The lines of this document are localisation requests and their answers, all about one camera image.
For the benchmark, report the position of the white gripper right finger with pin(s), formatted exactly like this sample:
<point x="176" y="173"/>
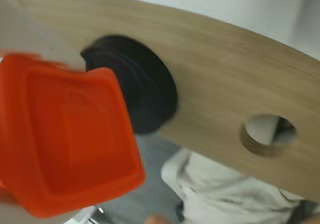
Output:
<point x="25" y="33"/>

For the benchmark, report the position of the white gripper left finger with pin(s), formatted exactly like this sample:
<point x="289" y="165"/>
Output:
<point x="15" y="216"/>

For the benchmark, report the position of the person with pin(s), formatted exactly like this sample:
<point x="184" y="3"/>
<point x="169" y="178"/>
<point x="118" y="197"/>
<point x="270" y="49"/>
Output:
<point x="225" y="196"/>

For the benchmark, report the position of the black round stand base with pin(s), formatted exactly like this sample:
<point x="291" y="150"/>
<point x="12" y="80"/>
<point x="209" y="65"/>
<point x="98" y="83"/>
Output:
<point x="145" y="83"/>

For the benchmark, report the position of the orange square block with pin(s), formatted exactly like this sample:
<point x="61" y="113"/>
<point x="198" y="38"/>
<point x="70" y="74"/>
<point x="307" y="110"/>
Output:
<point x="70" y="133"/>

